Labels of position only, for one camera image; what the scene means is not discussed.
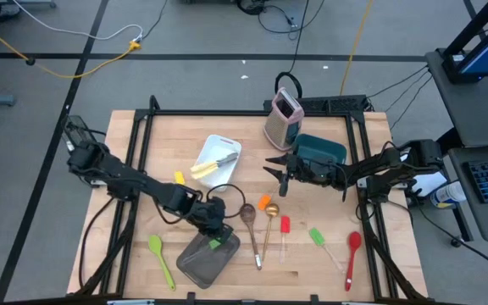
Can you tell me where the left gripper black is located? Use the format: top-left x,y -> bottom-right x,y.
186,195 -> 234,247

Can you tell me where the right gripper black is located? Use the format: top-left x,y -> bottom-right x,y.
263,151 -> 315,197

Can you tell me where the green silicone spatula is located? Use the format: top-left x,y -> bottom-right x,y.
308,227 -> 347,274
201,237 -> 224,255

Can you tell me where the grey translucent plastic bin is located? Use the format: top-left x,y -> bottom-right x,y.
175,219 -> 241,290

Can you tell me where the dark wooden spoon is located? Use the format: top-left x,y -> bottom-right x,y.
238,202 -> 263,271

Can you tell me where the orange silicone spatula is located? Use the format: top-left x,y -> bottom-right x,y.
257,182 -> 282,212

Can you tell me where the gold metal spoon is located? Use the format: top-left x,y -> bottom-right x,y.
261,202 -> 280,263

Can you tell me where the teal plastic bin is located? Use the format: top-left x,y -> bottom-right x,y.
291,133 -> 348,169

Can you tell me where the red silicone spatula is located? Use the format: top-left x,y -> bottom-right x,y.
280,215 -> 291,266

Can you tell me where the white plastic bin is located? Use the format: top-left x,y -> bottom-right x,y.
192,134 -> 243,192

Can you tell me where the green silicone spoon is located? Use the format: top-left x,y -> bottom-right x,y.
147,235 -> 177,292

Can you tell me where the red silicone spoon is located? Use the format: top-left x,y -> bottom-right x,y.
345,230 -> 363,292

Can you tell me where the pink metal box grater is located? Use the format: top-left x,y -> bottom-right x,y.
263,86 -> 306,152

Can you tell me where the white paper sheet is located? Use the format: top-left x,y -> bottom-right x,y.
408,169 -> 448,198

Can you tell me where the black round base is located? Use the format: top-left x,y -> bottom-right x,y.
235,0 -> 270,16

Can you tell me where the white plastic bottle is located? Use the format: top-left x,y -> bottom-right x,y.
430,180 -> 468,209

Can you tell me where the black desk leg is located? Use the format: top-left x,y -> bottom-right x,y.
438,126 -> 464,149

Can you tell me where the black mesh box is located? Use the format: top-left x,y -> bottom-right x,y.
59,114 -> 101,149

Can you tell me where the grey desk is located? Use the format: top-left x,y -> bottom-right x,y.
424,48 -> 488,242

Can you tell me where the black desk foot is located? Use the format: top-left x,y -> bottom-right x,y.
450,202 -> 477,261

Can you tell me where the black monitor stand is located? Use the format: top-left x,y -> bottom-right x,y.
440,0 -> 488,85

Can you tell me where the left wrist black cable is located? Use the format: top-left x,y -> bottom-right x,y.
204,182 -> 247,220

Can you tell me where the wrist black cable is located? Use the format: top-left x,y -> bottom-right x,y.
204,182 -> 247,220
332,163 -> 350,203

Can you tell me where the black aluminium table frame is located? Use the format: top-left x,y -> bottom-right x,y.
74,95 -> 430,304

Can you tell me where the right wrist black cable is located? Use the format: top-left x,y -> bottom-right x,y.
332,163 -> 350,203

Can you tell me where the black looped cable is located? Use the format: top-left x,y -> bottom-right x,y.
274,0 -> 311,100

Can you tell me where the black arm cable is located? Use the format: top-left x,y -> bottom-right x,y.
77,197 -> 116,290

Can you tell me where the black floor cable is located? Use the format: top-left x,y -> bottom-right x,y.
413,202 -> 488,276
141,0 -> 169,42
257,0 -> 329,42

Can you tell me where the thin black cable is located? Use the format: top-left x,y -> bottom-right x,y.
366,65 -> 430,99
385,71 -> 431,114
390,75 -> 434,130

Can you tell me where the yellow hanging cable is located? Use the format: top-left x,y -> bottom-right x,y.
339,0 -> 374,97

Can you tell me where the white cable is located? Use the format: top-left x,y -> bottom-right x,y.
11,0 -> 145,43

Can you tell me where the orange extension cable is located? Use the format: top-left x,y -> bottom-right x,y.
0,14 -> 142,80

